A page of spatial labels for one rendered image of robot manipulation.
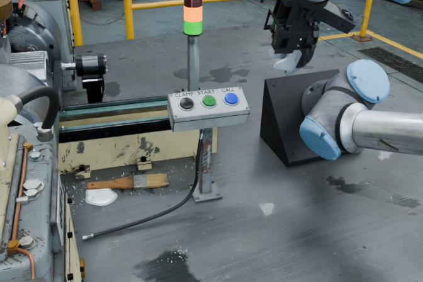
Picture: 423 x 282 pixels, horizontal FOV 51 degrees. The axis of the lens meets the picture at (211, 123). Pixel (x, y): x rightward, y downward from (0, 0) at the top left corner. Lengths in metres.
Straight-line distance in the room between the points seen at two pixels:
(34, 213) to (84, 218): 0.53
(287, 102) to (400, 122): 0.40
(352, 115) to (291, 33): 0.29
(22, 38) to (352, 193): 0.95
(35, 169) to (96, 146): 0.57
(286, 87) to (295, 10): 0.49
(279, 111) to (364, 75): 0.26
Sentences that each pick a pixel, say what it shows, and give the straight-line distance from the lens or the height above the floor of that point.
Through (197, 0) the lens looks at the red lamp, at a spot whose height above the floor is 1.14.
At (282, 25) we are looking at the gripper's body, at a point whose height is 1.26.
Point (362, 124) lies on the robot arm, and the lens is 1.01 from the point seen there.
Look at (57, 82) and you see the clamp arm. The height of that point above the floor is 1.03.
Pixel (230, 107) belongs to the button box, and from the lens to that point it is 0.96.
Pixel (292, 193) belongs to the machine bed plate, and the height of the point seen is 0.80.
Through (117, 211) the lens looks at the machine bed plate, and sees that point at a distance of 1.09.
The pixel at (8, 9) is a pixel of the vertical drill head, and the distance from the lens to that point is 1.10.
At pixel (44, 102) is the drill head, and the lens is 0.93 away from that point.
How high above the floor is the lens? 1.51
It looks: 30 degrees down
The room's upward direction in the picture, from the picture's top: 1 degrees clockwise
